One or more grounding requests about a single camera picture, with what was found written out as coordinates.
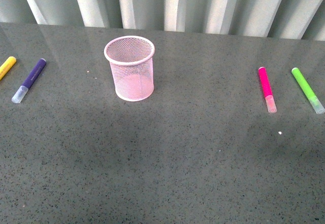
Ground pink marker pen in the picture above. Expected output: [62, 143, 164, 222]
[258, 67, 277, 113]

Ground purple marker pen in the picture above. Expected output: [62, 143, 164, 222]
[11, 58, 46, 104]

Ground pink mesh pen cup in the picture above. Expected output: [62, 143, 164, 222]
[104, 36, 155, 102]

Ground green marker pen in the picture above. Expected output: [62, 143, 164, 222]
[291, 67, 324, 114]

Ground yellow marker pen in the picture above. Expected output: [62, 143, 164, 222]
[0, 56, 17, 80]

